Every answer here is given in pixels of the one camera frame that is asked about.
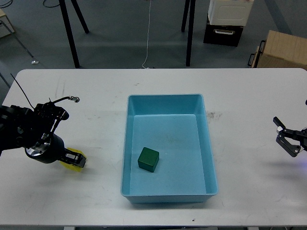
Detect yellow cube block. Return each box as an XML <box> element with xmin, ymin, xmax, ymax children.
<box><xmin>60</xmin><ymin>148</ymin><xmax>86</xmax><ymax>172</ymax></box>

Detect green cube block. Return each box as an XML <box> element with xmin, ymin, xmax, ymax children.
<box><xmin>138</xmin><ymin>147</ymin><xmax>160</xmax><ymax>173</ymax></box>

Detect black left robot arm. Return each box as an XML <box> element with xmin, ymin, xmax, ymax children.
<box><xmin>0</xmin><ymin>96</ymin><xmax>86</xmax><ymax>168</ymax></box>

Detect black left table legs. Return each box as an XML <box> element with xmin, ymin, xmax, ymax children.
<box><xmin>59</xmin><ymin>0</ymin><xmax>90</xmax><ymax>69</ymax></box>

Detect black right table legs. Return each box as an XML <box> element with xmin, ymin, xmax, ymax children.
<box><xmin>181</xmin><ymin>0</ymin><xmax>196</xmax><ymax>67</ymax></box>

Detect black metal frame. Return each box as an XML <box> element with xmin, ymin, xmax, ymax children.
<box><xmin>248</xmin><ymin>40</ymin><xmax>266</xmax><ymax>68</ymax></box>

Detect black table legs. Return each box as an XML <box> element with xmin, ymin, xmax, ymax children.
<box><xmin>59</xmin><ymin>0</ymin><xmax>90</xmax><ymax>69</ymax></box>
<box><xmin>181</xmin><ymin>0</ymin><xmax>196</xmax><ymax>67</ymax></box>

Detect black storage crate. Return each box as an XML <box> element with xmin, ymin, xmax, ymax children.
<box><xmin>203</xmin><ymin>18</ymin><xmax>244</xmax><ymax>47</ymax></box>

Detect wooden chair at left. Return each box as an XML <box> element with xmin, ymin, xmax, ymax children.
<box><xmin>0</xmin><ymin>9</ymin><xmax>34</xmax><ymax>58</ymax></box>

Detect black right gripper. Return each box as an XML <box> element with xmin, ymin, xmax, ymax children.
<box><xmin>273</xmin><ymin>116</ymin><xmax>307</xmax><ymax>158</ymax></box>

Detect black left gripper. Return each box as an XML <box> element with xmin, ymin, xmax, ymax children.
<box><xmin>25</xmin><ymin>134</ymin><xmax>87</xmax><ymax>168</ymax></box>

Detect blue plastic tray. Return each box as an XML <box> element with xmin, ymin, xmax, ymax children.
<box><xmin>121</xmin><ymin>94</ymin><xmax>219</xmax><ymax>203</ymax></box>

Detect cardboard box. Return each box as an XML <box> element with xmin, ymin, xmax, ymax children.
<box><xmin>255</xmin><ymin>30</ymin><xmax>307</xmax><ymax>69</ymax></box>

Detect white appliance box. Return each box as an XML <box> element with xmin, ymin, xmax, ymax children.
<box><xmin>208</xmin><ymin>0</ymin><xmax>254</xmax><ymax>26</ymax></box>

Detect white hanging cable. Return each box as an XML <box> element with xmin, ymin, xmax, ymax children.
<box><xmin>142</xmin><ymin>0</ymin><xmax>153</xmax><ymax>69</ymax></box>

